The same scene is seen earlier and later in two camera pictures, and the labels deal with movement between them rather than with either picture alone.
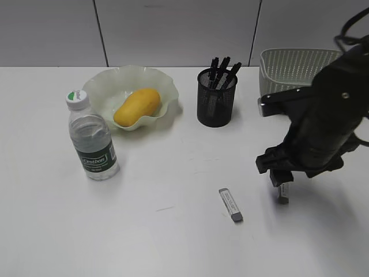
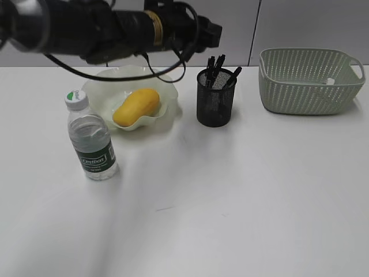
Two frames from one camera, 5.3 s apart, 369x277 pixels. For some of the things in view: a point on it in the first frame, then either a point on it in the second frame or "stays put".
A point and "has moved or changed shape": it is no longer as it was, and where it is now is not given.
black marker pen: [214, 69] has moved or changed shape
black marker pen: [232, 74] has moved or changed shape
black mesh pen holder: [215, 94] stays put
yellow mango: [145, 102] stays put
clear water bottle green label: [91, 138] stays put
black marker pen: [224, 64] has moved or changed shape
